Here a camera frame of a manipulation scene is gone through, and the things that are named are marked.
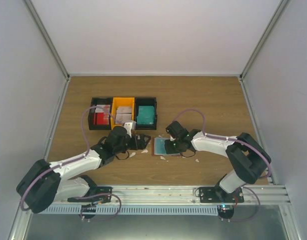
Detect green cards stack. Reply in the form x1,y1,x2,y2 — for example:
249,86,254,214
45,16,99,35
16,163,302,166
136,105,155,125

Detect grey slotted cable duct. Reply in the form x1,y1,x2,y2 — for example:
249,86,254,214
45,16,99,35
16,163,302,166
42,204,218,216

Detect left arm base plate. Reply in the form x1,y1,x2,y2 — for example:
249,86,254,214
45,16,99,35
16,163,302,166
79,186,114,204

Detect black bin with red cards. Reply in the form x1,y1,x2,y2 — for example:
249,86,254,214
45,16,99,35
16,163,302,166
88,97,113,130

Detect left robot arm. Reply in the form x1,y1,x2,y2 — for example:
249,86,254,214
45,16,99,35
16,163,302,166
16,123,151,214

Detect black bin with green cards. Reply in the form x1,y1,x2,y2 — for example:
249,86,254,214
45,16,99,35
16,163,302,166
134,97,158,130

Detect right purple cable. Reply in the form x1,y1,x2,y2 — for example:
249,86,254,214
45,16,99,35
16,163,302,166
172,108,273,223

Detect aluminium front rail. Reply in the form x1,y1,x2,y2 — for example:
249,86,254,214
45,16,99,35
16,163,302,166
20,184,292,205

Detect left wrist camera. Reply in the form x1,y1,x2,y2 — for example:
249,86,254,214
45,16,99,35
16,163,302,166
123,120,137,136

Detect yellow plastic bin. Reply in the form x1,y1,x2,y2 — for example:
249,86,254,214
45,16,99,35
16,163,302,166
110,97,135,129

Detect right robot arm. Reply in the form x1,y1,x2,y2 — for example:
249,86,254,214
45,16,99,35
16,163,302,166
164,121,272,203

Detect green credit card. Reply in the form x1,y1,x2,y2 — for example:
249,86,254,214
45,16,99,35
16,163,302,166
153,137,168,156

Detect red cards stack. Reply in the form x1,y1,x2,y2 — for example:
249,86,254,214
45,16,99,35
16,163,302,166
93,104,111,125

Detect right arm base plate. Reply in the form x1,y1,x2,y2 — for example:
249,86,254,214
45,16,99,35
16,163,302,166
194,186,245,204

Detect white cards stack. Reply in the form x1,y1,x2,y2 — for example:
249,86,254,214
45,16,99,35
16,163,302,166
115,106,133,124

